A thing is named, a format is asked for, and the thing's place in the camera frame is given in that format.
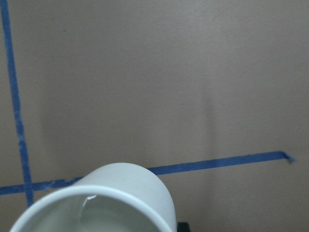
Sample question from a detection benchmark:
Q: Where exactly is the white smiley mug black handle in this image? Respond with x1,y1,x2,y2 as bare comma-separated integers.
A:
12,162,177,232

